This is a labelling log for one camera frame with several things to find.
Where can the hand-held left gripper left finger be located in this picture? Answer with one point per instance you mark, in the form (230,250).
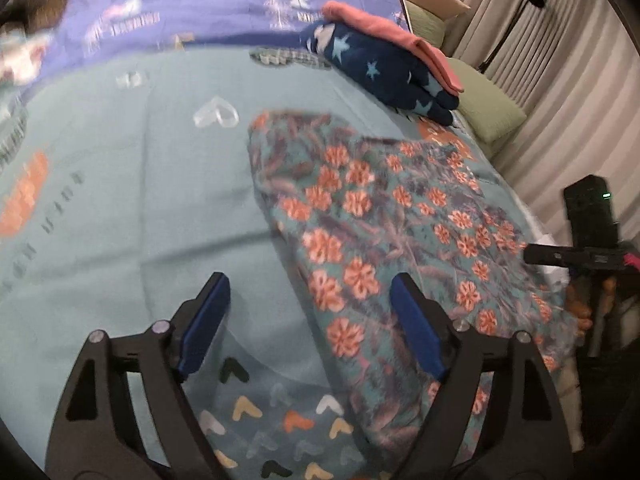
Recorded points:
(205,325)

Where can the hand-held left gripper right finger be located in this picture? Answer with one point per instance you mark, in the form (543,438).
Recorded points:
(417,325)

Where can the floral teal garment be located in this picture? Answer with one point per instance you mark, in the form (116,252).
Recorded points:
(400,220)

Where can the person's right hand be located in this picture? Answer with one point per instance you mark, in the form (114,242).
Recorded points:
(580,310)

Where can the grey pleated curtain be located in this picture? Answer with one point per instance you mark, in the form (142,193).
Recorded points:
(565,110)

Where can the green cushion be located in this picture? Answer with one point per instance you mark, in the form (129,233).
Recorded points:
(425,25)
(487,105)

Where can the teal printed blanket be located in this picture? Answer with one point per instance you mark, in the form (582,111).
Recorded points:
(125,185)

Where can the folded navy star garment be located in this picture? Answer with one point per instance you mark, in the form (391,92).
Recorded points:
(385,70)

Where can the folded pink garment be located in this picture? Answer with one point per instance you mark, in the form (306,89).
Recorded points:
(400,35)

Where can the white patterned quilt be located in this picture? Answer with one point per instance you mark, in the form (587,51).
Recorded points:
(20,60)

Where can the purple tree print sheet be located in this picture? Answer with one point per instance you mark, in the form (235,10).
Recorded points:
(210,0)

